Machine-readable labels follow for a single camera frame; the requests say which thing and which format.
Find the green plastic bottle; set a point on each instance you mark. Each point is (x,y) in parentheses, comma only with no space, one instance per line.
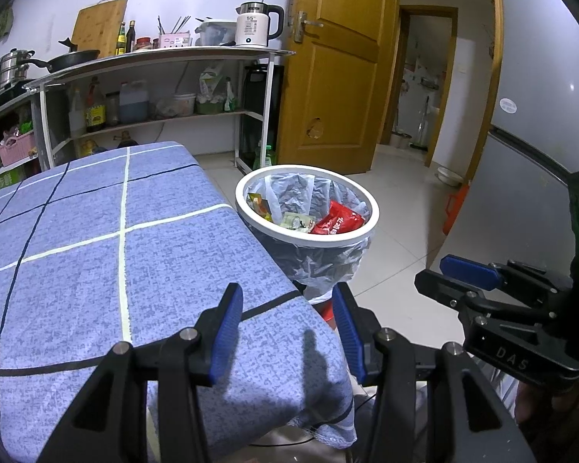
(269,156)

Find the bundle of plastic bags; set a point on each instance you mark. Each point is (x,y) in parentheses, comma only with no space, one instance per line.
(214,89)

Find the clear plastic container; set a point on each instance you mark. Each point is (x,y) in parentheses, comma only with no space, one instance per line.
(215,33)

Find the steel steamer pot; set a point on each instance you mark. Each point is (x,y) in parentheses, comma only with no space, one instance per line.
(12,70)

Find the pink chopstick holder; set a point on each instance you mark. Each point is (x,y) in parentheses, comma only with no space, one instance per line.
(174,41)

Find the pink plastic basket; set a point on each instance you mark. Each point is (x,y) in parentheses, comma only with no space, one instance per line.
(17,149)

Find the red lid jar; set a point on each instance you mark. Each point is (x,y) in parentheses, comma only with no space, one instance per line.
(143,44)

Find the orange plastic item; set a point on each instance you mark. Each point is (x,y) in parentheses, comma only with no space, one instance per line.
(456,207)

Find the white plastic bottle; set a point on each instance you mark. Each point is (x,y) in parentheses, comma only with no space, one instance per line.
(77,118)

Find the white low shelf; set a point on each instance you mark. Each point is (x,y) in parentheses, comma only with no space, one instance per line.
(9,173)

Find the beige snack wrapper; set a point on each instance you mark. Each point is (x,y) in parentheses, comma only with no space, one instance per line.
(296,222)

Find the red plastic stool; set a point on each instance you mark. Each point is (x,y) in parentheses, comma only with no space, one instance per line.
(327,312)

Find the bundle of chopsticks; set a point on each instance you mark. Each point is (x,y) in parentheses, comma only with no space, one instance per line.
(176,24)

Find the dark sauce bottle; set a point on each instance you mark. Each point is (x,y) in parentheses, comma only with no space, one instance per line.
(131,38)

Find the amber oil bottle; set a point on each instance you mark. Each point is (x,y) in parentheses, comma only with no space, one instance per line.
(95,111)

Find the white basin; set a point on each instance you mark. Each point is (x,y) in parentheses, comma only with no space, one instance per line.
(449,176)

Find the green carton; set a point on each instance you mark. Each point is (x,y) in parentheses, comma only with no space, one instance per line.
(7,181)

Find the white metal kitchen rack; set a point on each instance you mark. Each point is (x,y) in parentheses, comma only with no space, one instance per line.
(173,54)

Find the white electric kettle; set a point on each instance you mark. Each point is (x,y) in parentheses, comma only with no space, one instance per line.
(251,29)

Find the clear plastic bin liner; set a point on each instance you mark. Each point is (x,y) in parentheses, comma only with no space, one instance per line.
(289,188)

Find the white round trash bin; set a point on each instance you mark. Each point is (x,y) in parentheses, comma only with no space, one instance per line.
(309,169)

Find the yellow-green snack wrapper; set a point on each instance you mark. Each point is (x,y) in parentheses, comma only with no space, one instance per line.
(259,205)

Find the white plastic tub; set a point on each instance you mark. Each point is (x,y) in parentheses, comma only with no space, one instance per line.
(185,105)

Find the blue checked tablecloth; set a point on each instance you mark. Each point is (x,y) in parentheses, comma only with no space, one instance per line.
(77,260)

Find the blue plastic jerrycan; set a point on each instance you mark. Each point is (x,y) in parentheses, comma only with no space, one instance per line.
(134,103)

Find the large yellow oil jug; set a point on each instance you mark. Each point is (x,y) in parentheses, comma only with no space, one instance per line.
(89,147)

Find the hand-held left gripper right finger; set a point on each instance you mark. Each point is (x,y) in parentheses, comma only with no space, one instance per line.
(347,342)

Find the dark glass jar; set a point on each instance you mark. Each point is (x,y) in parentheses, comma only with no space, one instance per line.
(112,111)

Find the wooden door frame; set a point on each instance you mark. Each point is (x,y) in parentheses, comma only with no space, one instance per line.
(492,82)

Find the bamboo cutting board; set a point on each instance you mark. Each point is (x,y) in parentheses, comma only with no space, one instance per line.
(99,24)

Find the yellow label sauce bottle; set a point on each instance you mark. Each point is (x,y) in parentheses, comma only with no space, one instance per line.
(121,41)

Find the red snack packet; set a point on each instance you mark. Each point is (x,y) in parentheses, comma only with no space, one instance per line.
(340,219)

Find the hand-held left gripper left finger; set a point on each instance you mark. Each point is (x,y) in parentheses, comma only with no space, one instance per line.
(224,342)

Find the black frying pan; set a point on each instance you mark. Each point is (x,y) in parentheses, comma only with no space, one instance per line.
(75,60)

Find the wooden door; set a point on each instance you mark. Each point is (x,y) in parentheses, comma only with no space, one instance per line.
(337,82)

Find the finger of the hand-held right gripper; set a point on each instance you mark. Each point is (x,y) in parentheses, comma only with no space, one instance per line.
(468,270)
(439,287)

